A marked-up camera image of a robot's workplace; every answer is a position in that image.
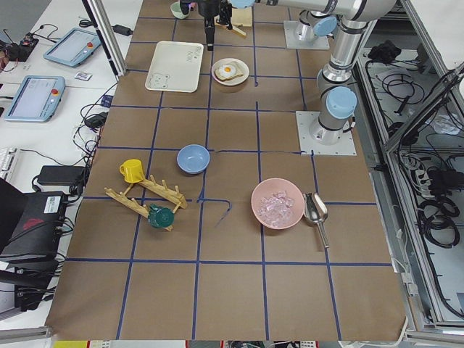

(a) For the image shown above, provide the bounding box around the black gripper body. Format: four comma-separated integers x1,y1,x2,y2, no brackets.
179,0,233,29

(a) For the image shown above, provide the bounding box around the white round plate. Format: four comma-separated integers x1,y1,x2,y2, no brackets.
211,58,249,86

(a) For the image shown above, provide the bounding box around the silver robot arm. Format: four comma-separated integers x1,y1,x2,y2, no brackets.
265,0,395,146
177,1,337,51

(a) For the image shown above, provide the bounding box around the wooden cutting board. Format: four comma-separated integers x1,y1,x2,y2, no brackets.
231,7,253,27

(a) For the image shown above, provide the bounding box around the light green bowl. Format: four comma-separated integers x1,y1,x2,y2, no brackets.
170,1,190,20

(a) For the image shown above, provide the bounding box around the toast with fried egg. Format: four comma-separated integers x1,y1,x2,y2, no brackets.
215,62,244,81

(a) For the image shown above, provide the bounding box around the cream bear tray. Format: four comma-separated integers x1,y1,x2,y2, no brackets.
145,41,204,93

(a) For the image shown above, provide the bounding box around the small black power adapter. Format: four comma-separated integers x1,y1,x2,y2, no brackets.
112,25,133,36

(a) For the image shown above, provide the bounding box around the blue bowl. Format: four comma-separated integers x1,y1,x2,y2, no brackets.
177,144,210,174

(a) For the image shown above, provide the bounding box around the upper blue teach pendant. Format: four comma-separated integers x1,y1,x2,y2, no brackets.
43,28,101,67

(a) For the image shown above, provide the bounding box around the blue teach pendant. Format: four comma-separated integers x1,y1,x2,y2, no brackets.
43,28,101,67
4,75,65,123

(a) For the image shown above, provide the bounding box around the yellow mug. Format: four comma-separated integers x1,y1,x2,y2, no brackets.
119,159,145,183

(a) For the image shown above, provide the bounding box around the wooden cup rack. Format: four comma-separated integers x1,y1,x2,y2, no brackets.
104,174,189,232

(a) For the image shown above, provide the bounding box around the lower blue teach pendant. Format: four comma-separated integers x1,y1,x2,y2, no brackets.
4,75,65,123

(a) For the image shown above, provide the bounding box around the pink bowl with ice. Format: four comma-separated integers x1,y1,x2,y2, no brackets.
251,178,305,229

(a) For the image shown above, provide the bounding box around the dark green mug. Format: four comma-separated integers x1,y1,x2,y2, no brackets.
148,204,175,228

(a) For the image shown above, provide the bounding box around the black power brick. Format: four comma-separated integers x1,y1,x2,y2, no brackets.
36,165,84,195

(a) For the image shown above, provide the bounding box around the metal scoop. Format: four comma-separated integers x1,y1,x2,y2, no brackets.
303,192,329,249

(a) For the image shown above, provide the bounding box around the black red computer box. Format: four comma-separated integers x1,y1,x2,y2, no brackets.
1,179,68,312

